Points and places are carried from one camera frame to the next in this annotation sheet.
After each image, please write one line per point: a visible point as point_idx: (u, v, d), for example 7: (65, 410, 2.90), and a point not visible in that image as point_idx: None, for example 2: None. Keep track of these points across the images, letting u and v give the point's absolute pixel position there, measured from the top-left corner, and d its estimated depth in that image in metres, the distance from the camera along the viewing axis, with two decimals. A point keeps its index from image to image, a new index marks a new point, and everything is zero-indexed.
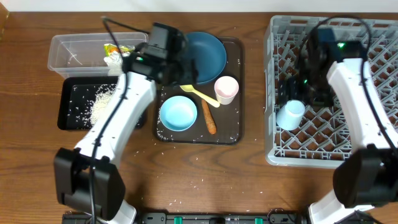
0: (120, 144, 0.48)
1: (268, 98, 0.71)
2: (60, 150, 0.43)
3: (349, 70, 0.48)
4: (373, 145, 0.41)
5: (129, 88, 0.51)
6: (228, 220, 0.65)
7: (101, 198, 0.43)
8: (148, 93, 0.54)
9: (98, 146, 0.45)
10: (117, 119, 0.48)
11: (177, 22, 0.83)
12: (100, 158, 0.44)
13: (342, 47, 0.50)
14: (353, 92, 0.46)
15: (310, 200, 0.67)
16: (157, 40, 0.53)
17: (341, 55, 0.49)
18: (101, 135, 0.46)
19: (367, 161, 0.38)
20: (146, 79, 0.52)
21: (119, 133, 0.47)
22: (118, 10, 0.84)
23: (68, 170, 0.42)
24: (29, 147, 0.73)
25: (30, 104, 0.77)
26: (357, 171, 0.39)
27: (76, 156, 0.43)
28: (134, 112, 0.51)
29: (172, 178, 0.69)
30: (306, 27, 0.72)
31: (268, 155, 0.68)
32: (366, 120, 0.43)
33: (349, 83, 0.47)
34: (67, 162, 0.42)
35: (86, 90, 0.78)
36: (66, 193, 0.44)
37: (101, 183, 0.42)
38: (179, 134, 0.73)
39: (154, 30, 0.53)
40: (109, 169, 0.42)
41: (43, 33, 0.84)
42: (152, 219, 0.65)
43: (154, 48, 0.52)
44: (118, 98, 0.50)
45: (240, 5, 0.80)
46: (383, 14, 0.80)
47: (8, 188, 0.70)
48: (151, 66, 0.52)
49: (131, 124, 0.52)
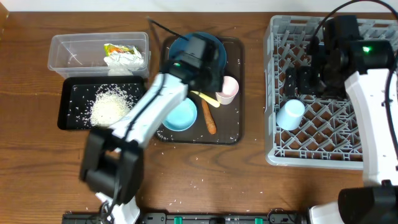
0: (149, 134, 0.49)
1: (268, 98, 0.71)
2: (94, 126, 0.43)
3: (372, 83, 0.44)
4: (388, 183, 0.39)
5: (163, 86, 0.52)
6: (228, 220, 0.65)
7: (125, 183, 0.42)
8: (180, 96, 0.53)
9: (130, 130, 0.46)
10: (150, 111, 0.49)
11: (177, 21, 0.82)
12: (130, 141, 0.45)
13: (367, 51, 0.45)
14: (373, 115, 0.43)
15: (309, 200, 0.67)
16: (194, 49, 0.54)
17: (365, 63, 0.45)
18: (135, 121, 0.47)
19: (380, 198, 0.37)
20: (181, 83, 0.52)
21: (151, 122, 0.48)
22: (117, 10, 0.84)
23: (98, 148, 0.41)
24: (29, 147, 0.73)
25: (30, 104, 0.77)
26: (369, 207, 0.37)
27: (108, 135, 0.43)
28: (165, 110, 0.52)
29: (172, 178, 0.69)
30: (306, 27, 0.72)
31: (268, 155, 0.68)
32: (384, 152, 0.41)
33: (370, 101, 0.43)
34: (98, 139, 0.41)
35: (86, 90, 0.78)
36: (89, 170, 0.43)
37: (129, 165, 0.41)
38: (179, 134, 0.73)
39: (193, 40, 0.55)
40: (138, 152, 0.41)
41: (43, 33, 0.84)
42: (152, 219, 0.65)
43: (190, 56, 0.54)
44: (152, 93, 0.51)
45: (240, 5, 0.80)
46: (382, 14, 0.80)
47: (9, 188, 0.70)
48: (186, 72, 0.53)
49: (161, 119, 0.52)
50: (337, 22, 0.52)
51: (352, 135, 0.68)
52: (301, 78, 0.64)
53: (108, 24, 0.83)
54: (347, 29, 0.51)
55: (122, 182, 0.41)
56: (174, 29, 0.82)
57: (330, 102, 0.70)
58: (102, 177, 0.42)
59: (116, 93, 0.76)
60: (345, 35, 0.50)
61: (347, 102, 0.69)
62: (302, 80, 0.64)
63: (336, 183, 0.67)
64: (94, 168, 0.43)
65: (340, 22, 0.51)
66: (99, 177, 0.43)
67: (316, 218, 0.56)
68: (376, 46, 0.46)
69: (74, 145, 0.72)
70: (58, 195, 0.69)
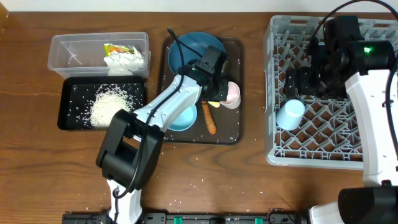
0: (166, 126, 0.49)
1: (268, 98, 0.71)
2: (119, 110, 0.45)
3: (374, 84, 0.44)
4: (388, 183, 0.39)
5: (182, 85, 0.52)
6: (228, 220, 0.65)
7: (144, 167, 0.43)
8: (194, 96, 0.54)
9: (153, 116, 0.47)
10: (170, 105, 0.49)
11: (177, 21, 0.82)
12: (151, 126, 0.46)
13: (368, 52, 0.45)
14: (373, 116, 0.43)
15: (309, 200, 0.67)
16: (209, 58, 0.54)
17: (365, 63, 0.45)
18: (157, 109, 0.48)
19: (380, 198, 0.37)
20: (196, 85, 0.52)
21: (170, 112, 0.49)
22: (117, 10, 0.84)
23: (122, 130, 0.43)
24: (29, 147, 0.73)
25: (30, 104, 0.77)
26: (369, 208, 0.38)
27: (132, 119, 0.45)
28: (181, 106, 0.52)
29: (172, 178, 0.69)
30: (306, 27, 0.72)
31: (268, 155, 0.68)
32: (385, 152, 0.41)
33: (371, 102, 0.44)
34: (124, 122, 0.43)
35: (86, 90, 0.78)
36: (108, 153, 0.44)
37: (150, 148, 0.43)
38: (179, 134, 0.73)
39: (209, 49, 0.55)
40: (158, 136, 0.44)
41: (43, 33, 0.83)
42: (152, 219, 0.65)
43: (204, 65, 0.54)
44: (171, 89, 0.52)
45: (240, 5, 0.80)
46: (383, 14, 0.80)
47: (9, 188, 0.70)
48: (200, 79, 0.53)
49: (176, 114, 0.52)
50: (338, 23, 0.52)
51: (352, 135, 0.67)
52: (302, 78, 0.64)
53: (108, 25, 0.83)
54: (348, 30, 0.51)
55: (142, 164, 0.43)
56: (174, 29, 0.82)
57: (330, 102, 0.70)
58: (120, 161, 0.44)
59: (116, 93, 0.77)
60: (345, 35, 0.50)
61: (347, 101, 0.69)
62: (303, 81, 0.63)
63: (336, 183, 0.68)
64: (114, 152, 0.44)
65: (341, 22, 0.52)
66: (117, 160, 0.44)
67: (316, 218, 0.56)
68: (377, 46, 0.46)
69: (74, 145, 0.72)
70: (58, 196, 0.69)
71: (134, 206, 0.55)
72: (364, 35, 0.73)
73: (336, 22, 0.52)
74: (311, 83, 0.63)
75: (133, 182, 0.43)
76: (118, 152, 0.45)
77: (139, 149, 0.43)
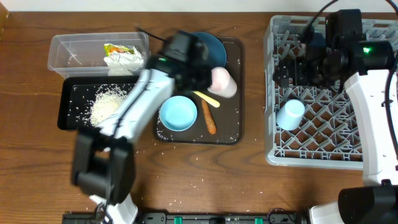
0: (138, 127, 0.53)
1: (268, 98, 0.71)
2: (81, 129, 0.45)
3: (374, 84, 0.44)
4: (388, 182, 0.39)
5: (150, 81, 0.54)
6: (228, 220, 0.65)
7: (117, 180, 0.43)
8: (166, 90, 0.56)
9: (119, 126, 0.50)
10: (138, 106, 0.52)
11: (177, 21, 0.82)
12: (119, 137, 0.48)
13: (368, 53, 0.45)
14: (373, 115, 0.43)
15: (309, 200, 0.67)
16: (178, 45, 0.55)
17: (365, 63, 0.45)
18: (122, 118, 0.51)
19: (380, 198, 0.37)
20: (166, 79, 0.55)
21: (138, 118, 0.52)
22: (117, 10, 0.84)
23: (90, 146, 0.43)
24: (29, 147, 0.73)
25: (30, 104, 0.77)
26: (369, 208, 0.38)
27: (97, 135, 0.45)
28: (152, 104, 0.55)
29: (172, 178, 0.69)
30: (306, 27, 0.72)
31: (268, 155, 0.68)
32: (384, 152, 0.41)
33: (370, 102, 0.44)
34: (89, 139, 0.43)
35: (86, 90, 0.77)
36: (80, 172, 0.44)
37: (120, 160, 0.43)
38: (179, 134, 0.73)
39: (178, 35, 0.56)
40: (127, 148, 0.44)
41: (43, 33, 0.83)
42: (152, 219, 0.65)
43: (174, 53, 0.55)
44: (138, 88, 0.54)
45: (240, 5, 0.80)
46: (383, 14, 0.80)
47: (9, 188, 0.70)
48: (171, 69, 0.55)
49: (150, 112, 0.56)
50: (340, 20, 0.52)
51: (352, 135, 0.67)
52: (296, 68, 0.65)
53: (108, 25, 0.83)
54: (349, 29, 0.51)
55: (115, 177, 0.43)
56: (174, 29, 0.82)
57: (330, 102, 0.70)
58: (94, 177, 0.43)
59: (116, 93, 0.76)
60: (346, 33, 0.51)
61: (347, 102, 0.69)
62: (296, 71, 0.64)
63: (336, 183, 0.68)
64: (86, 169, 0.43)
65: (342, 20, 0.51)
66: (91, 177, 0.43)
67: (316, 218, 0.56)
68: (377, 47, 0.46)
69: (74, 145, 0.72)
70: (58, 196, 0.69)
71: (125, 210, 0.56)
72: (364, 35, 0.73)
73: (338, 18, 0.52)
74: (305, 73, 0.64)
75: (109, 195, 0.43)
76: (90, 168, 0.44)
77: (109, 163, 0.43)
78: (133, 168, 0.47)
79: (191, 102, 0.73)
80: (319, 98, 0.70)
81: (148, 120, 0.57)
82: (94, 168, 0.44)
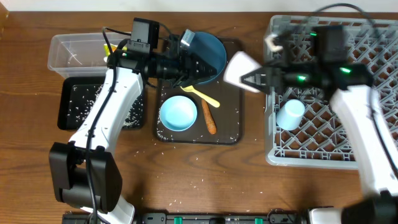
0: (114, 134, 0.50)
1: (268, 98, 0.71)
2: (53, 145, 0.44)
3: (357, 99, 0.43)
4: (388, 193, 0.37)
5: (116, 81, 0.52)
6: (228, 220, 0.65)
7: (101, 190, 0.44)
8: (136, 86, 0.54)
9: (92, 137, 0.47)
10: (109, 110, 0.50)
11: (177, 21, 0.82)
12: (95, 148, 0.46)
13: (346, 73, 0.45)
14: (360, 127, 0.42)
15: (309, 200, 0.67)
16: (140, 34, 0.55)
17: (346, 82, 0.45)
18: (94, 127, 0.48)
19: (380, 208, 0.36)
20: (133, 73, 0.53)
21: (112, 124, 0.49)
22: (118, 10, 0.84)
23: (63, 163, 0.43)
24: (29, 147, 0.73)
25: (30, 104, 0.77)
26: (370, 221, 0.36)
27: (71, 149, 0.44)
28: (124, 104, 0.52)
29: (172, 177, 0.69)
30: (306, 27, 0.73)
31: (268, 155, 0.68)
32: (379, 160, 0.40)
33: (357, 117, 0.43)
34: (63, 155, 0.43)
35: (86, 90, 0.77)
36: (64, 188, 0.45)
37: (99, 171, 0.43)
38: (179, 134, 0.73)
39: (136, 25, 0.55)
40: (104, 157, 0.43)
41: (43, 33, 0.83)
42: (152, 219, 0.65)
43: (137, 42, 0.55)
44: (106, 91, 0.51)
45: (240, 5, 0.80)
46: (382, 14, 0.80)
47: (9, 188, 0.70)
48: (137, 60, 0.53)
49: (124, 114, 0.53)
50: (323, 35, 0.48)
51: None
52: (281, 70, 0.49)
53: (108, 25, 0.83)
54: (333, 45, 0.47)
55: (97, 188, 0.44)
56: (174, 28, 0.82)
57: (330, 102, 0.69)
58: (79, 189, 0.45)
59: None
60: (332, 49, 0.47)
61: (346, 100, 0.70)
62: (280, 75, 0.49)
63: (336, 183, 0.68)
64: (69, 185, 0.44)
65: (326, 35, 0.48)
66: (77, 190, 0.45)
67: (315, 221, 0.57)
68: (355, 67, 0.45)
69: None
70: None
71: (120, 212, 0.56)
72: (364, 34, 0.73)
73: (322, 30, 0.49)
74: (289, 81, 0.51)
75: (96, 205, 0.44)
76: (73, 183, 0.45)
77: (87, 177, 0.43)
78: (116, 171, 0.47)
79: (191, 102, 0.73)
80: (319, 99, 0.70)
81: (122, 124, 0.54)
82: (78, 182, 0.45)
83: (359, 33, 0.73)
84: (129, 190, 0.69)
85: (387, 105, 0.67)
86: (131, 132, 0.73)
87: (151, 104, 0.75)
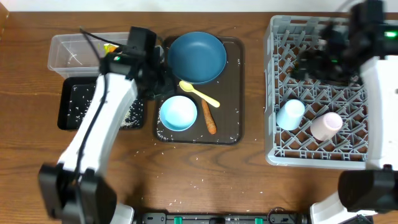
0: (107, 148, 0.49)
1: (268, 98, 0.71)
2: (41, 167, 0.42)
3: (392, 68, 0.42)
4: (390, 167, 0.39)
5: (108, 91, 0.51)
6: (228, 220, 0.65)
7: (94, 211, 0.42)
8: (130, 93, 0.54)
9: (82, 156, 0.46)
10: (100, 122, 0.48)
11: (177, 20, 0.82)
12: (84, 170, 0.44)
13: (394, 37, 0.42)
14: (384, 99, 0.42)
15: (308, 200, 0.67)
16: (136, 42, 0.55)
17: (388, 46, 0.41)
18: (84, 144, 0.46)
19: (379, 182, 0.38)
20: (125, 79, 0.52)
21: (102, 141, 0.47)
22: (117, 10, 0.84)
23: (54, 186, 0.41)
24: (29, 147, 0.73)
25: (30, 104, 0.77)
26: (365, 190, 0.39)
27: (60, 172, 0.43)
28: (117, 115, 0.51)
29: (172, 177, 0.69)
30: (306, 27, 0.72)
31: (268, 155, 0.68)
32: (390, 137, 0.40)
33: (385, 88, 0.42)
34: (53, 178, 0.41)
35: (86, 90, 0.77)
36: (55, 209, 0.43)
37: (90, 196, 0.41)
38: (179, 134, 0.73)
39: (133, 32, 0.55)
40: (96, 180, 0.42)
41: (43, 33, 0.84)
42: (152, 219, 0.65)
43: (132, 50, 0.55)
44: (97, 102, 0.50)
45: (240, 5, 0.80)
46: None
47: (9, 188, 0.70)
48: (129, 64, 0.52)
49: (115, 127, 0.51)
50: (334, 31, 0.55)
51: (352, 135, 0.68)
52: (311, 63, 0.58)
53: (109, 25, 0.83)
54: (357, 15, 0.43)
55: (89, 208, 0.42)
56: (174, 29, 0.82)
57: (330, 102, 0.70)
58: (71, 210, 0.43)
59: None
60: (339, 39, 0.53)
61: (347, 102, 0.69)
62: (313, 64, 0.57)
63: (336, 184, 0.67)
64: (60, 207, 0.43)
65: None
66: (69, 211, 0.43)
67: (316, 214, 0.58)
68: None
69: None
70: None
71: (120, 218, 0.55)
72: None
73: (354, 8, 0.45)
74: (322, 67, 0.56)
75: None
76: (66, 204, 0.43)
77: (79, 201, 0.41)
78: (107, 190, 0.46)
79: (191, 102, 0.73)
80: (319, 98, 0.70)
81: (116, 133, 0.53)
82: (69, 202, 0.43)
83: None
84: (129, 190, 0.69)
85: None
86: (131, 132, 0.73)
87: (150, 104, 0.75)
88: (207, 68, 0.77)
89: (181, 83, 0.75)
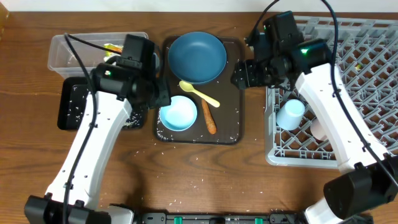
0: (97, 176, 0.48)
1: (268, 98, 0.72)
2: (29, 198, 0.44)
3: (319, 76, 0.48)
4: (360, 165, 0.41)
5: (98, 112, 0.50)
6: (228, 220, 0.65)
7: None
8: (123, 114, 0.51)
9: (71, 189, 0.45)
10: (90, 149, 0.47)
11: (177, 20, 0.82)
12: (74, 203, 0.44)
13: (305, 53, 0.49)
14: (326, 106, 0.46)
15: (308, 200, 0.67)
16: (132, 51, 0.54)
17: (307, 63, 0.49)
18: (73, 175, 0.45)
19: (357, 183, 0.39)
20: (117, 99, 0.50)
21: (92, 170, 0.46)
22: (117, 10, 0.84)
23: (41, 217, 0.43)
24: (29, 147, 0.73)
25: (30, 104, 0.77)
26: (351, 195, 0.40)
27: (48, 202, 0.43)
28: (108, 139, 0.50)
29: (172, 178, 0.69)
30: (306, 27, 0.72)
31: (268, 155, 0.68)
32: (348, 137, 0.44)
33: (323, 96, 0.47)
34: (39, 210, 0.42)
35: (86, 90, 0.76)
36: None
37: None
38: (179, 134, 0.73)
39: (128, 42, 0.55)
40: (82, 214, 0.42)
41: (43, 33, 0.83)
42: (152, 219, 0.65)
43: (127, 60, 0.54)
44: (86, 126, 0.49)
45: (240, 5, 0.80)
46: (382, 14, 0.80)
47: (9, 189, 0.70)
48: (122, 79, 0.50)
49: (107, 152, 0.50)
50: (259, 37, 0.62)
51: None
52: (247, 71, 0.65)
53: (109, 25, 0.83)
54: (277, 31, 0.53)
55: None
56: (174, 29, 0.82)
57: None
58: None
59: None
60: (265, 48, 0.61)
61: None
62: (248, 73, 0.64)
63: None
64: None
65: (278, 22, 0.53)
66: None
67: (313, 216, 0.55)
68: (314, 45, 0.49)
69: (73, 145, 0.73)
70: None
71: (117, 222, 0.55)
72: (364, 34, 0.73)
73: (272, 23, 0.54)
74: (255, 74, 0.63)
75: None
76: None
77: None
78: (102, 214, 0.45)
79: (191, 102, 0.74)
80: None
81: (107, 158, 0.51)
82: None
83: (359, 33, 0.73)
84: (129, 190, 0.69)
85: (387, 105, 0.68)
86: (131, 132, 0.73)
87: None
88: (207, 69, 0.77)
89: (181, 82, 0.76)
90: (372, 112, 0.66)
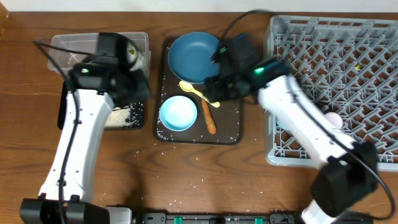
0: (89, 170, 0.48)
1: None
2: (23, 201, 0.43)
3: (278, 88, 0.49)
4: (333, 157, 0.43)
5: (80, 109, 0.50)
6: (228, 220, 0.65)
7: None
8: (106, 106, 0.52)
9: (63, 186, 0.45)
10: (77, 145, 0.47)
11: (177, 21, 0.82)
12: (69, 198, 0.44)
13: (261, 71, 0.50)
14: (290, 114, 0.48)
15: (308, 200, 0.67)
16: (106, 48, 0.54)
17: (263, 79, 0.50)
18: (64, 172, 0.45)
19: (332, 175, 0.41)
20: (97, 94, 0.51)
21: (83, 165, 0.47)
22: (117, 10, 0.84)
23: (38, 218, 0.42)
24: (29, 147, 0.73)
25: (30, 104, 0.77)
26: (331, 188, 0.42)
27: (43, 201, 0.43)
28: (94, 134, 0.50)
29: (171, 178, 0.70)
30: (306, 27, 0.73)
31: (269, 155, 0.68)
32: (315, 135, 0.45)
33: (283, 106, 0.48)
34: (35, 211, 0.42)
35: None
36: None
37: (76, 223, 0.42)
38: (179, 134, 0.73)
39: (102, 38, 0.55)
40: (79, 208, 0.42)
41: (43, 33, 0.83)
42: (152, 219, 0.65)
43: (102, 56, 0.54)
44: (71, 123, 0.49)
45: (240, 5, 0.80)
46: (382, 14, 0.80)
47: (9, 189, 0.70)
48: (99, 74, 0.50)
49: (95, 147, 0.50)
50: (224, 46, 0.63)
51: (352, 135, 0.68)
52: None
53: (109, 25, 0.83)
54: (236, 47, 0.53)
55: None
56: (174, 29, 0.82)
57: (330, 102, 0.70)
58: None
59: None
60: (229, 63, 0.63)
61: (346, 102, 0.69)
62: None
63: None
64: None
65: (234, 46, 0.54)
66: None
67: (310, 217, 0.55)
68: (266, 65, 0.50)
69: None
70: None
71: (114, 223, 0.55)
72: (364, 34, 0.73)
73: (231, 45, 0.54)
74: None
75: None
76: None
77: None
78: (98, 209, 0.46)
79: (191, 101, 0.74)
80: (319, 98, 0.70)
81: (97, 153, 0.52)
82: None
83: (359, 33, 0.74)
84: (128, 190, 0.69)
85: (387, 105, 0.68)
86: (131, 132, 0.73)
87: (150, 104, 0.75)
88: (206, 69, 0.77)
89: (181, 82, 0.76)
90: (372, 111, 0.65)
